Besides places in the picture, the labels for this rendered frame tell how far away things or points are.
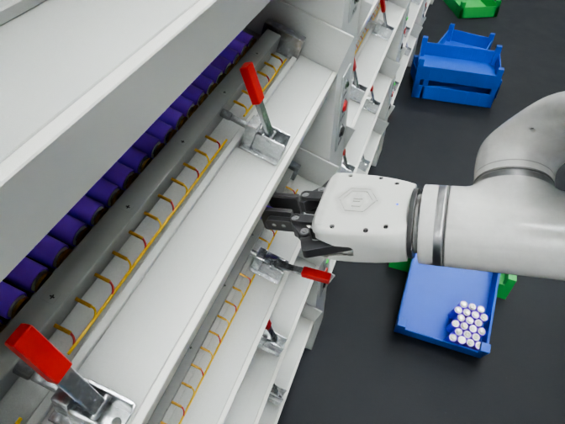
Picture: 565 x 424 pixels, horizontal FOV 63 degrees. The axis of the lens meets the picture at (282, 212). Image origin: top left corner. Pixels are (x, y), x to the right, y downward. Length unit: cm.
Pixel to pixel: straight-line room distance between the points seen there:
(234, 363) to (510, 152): 36
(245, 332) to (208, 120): 25
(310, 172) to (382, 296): 60
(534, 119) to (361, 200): 18
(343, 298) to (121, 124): 104
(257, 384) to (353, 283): 57
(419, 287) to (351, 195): 72
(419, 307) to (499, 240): 74
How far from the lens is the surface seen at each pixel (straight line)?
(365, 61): 102
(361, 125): 116
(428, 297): 120
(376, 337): 116
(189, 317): 34
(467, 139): 178
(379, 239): 47
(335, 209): 49
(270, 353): 75
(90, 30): 22
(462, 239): 47
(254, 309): 56
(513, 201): 48
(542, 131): 49
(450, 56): 209
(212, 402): 52
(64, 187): 19
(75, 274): 32
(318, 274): 56
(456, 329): 113
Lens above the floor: 100
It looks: 46 degrees down
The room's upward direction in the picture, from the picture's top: straight up
